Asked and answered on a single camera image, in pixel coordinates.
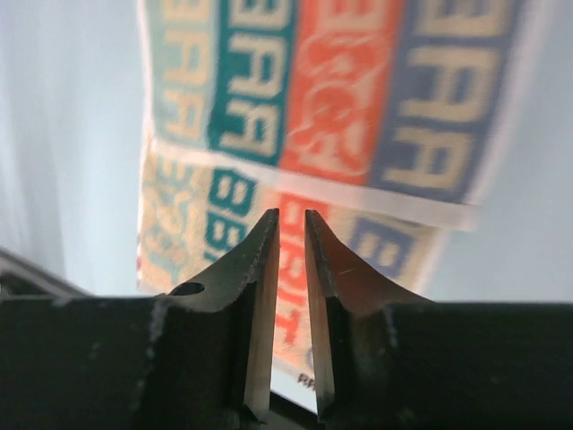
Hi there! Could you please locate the aluminium frame rail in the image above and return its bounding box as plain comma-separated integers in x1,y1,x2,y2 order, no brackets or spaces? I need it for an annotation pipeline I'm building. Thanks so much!
1,248,92,297

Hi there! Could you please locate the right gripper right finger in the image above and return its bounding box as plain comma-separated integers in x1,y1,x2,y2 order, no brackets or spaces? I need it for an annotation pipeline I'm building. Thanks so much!
304,210,572,429

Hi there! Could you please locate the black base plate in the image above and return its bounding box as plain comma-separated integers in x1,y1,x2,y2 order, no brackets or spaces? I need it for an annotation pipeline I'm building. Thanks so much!
261,391,323,430

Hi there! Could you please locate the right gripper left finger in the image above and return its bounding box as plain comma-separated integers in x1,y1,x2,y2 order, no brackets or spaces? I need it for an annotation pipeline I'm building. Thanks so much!
1,209,279,429

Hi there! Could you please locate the printed letters towel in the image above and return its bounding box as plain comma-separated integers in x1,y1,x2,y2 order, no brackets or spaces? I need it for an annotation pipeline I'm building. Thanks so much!
138,1,552,389

